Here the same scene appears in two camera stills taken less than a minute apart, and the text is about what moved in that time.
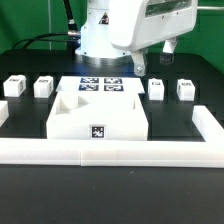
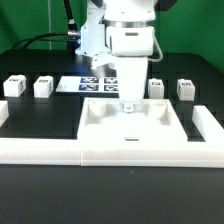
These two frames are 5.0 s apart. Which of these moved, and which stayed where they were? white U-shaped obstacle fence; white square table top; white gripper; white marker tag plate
Moved: white gripper; white square table top
Stayed: white U-shaped obstacle fence; white marker tag plate
